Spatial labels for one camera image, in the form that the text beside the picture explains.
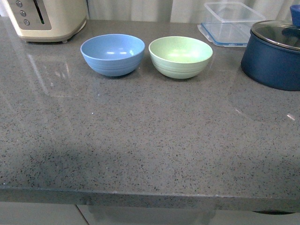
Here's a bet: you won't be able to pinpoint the grey cabinet door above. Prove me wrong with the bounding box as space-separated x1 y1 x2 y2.
0 202 88 225

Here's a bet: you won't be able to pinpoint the clear container lid blue seal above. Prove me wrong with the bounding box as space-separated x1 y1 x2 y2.
197 22 252 47

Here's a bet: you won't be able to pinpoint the blue plastic bowl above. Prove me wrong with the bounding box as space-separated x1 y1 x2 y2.
80 34 145 77

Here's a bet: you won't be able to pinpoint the glass lid with blue knob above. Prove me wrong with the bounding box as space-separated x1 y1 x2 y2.
251 5 300 51

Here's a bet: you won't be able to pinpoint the grey cabinet drawer front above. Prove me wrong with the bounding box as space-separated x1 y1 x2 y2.
78 205 300 225

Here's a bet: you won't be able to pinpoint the dark blue saucepan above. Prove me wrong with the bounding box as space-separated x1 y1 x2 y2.
241 32 300 91

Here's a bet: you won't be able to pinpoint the clear plastic food container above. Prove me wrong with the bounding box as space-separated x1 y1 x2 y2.
203 1 266 44

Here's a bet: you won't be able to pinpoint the green plastic bowl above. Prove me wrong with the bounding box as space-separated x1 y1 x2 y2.
149 36 213 79

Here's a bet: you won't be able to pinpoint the cream two-slot toaster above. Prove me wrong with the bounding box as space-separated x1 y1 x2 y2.
3 0 87 43

